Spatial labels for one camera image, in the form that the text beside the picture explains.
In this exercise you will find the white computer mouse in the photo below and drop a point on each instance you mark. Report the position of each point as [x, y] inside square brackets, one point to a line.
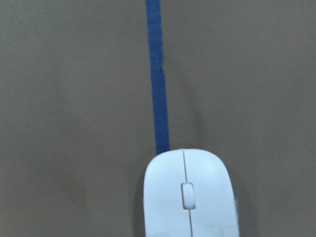
[188, 193]

